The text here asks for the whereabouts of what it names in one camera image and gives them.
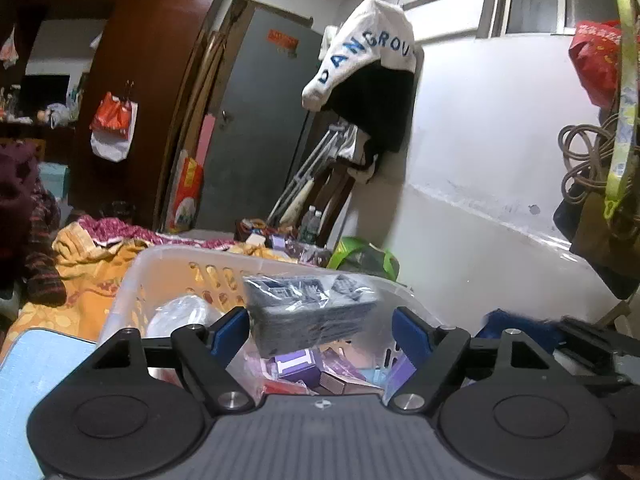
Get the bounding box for white hanging garment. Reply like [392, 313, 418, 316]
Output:
[337, 125, 379, 184]

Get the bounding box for blue bag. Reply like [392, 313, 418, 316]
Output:
[482, 308, 566, 356]

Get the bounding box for brown small box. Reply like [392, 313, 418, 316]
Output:
[320, 372, 384, 397]

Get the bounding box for purple box with white letter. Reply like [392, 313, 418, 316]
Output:
[270, 347, 326, 387]

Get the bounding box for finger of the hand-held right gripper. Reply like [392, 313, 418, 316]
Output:
[612, 356, 640, 388]
[557, 316, 640, 358]

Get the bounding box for dark hanging bag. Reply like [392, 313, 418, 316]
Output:
[552, 180, 640, 302]

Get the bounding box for maroon clothes pile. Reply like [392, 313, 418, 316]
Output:
[0, 140, 68, 307]

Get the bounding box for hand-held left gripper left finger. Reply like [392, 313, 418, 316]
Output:
[79, 306, 254, 416]

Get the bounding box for grey packet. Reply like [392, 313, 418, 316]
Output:
[242, 272, 380, 359]

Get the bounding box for small pink hanging bag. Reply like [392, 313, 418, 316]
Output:
[0, 27, 20, 69]

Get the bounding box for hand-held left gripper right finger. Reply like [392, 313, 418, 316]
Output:
[391, 306, 563, 412]

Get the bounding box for green bag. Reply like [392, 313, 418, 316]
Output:
[327, 236, 401, 284]

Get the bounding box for teal box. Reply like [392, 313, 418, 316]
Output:
[37, 162, 71, 212]

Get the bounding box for grey metal door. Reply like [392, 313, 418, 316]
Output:
[195, 2, 326, 234]

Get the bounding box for black hanging garment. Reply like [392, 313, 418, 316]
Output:
[327, 67, 416, 154]

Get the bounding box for light purple box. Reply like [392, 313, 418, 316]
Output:
[384, 355, 418, 397]

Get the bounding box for red and yellow printed bag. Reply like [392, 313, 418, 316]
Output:
[167, 150, 206, 234]

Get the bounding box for yellow-green strap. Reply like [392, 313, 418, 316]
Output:
[602, 0, 640, 231]

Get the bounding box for metal crutches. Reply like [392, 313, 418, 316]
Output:
[267, 122, 351, 231]

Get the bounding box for white plastic basket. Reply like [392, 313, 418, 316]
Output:
[97, 245, 451, 402]

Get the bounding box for dark wooden wardrobe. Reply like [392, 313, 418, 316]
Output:
[0, 0, 237, 231]

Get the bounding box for red plastic bag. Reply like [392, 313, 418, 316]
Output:
[569, 20, 624, 108]

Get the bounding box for white shirt with blue letters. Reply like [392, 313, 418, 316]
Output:
[301, 0, 418, 112]

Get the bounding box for orange and white plastic bag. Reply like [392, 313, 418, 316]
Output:
[90, 91, 138, 163]

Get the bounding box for yellow patterned blanket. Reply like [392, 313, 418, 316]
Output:
[0, 215, 241, 342]

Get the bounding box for coiled brown rope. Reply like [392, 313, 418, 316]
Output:
[557, 120, 621, 207]

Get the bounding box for plastic bottles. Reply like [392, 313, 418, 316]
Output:
[298, 205, 324, 244]

